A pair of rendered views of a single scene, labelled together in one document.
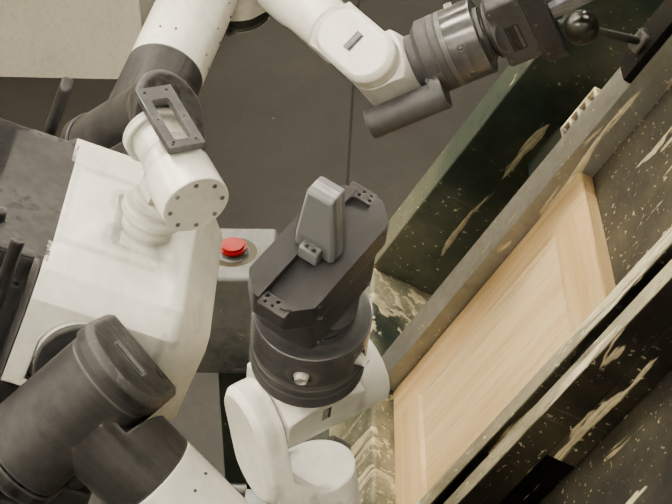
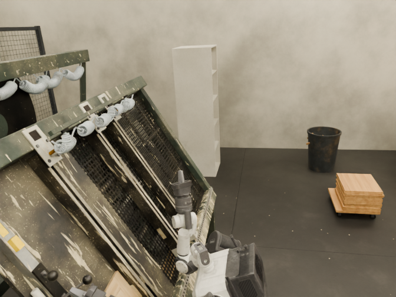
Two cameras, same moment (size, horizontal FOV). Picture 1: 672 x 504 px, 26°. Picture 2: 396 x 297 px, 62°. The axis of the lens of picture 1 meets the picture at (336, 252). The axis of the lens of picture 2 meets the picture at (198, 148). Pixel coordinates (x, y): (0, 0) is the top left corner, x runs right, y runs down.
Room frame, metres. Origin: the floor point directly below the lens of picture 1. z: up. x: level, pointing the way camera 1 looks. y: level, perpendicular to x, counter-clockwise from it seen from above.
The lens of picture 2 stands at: (2.29, 0.36, 2.34)
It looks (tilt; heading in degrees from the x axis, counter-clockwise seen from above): 20 degrees down; 190
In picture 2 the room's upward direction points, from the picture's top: 3 degrees counter-clockwise
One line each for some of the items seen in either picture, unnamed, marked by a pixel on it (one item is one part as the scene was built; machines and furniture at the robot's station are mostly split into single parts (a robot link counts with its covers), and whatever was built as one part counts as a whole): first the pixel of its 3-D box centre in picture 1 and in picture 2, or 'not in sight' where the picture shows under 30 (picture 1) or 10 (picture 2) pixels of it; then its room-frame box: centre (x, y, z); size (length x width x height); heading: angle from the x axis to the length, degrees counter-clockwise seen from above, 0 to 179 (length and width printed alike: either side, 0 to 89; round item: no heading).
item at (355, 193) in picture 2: not in sight; (353, 194); (-1.72, 1.67, 0.20); 0.61 x 0.51 x 0.40; 178
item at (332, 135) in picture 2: not in sight; (322, 149); (-3.03, 1.53, 0.33); 0.54 x 0.54 x 0.65
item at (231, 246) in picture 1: (233, 249); not in sight; (1.63, 0.15, 0.93); 0.04 x 0.04 x 0.02
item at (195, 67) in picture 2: not in sight; (198, 111); (-2.91, -0.48, 1.03); 0.60 x 0.58 x 2.05; 178
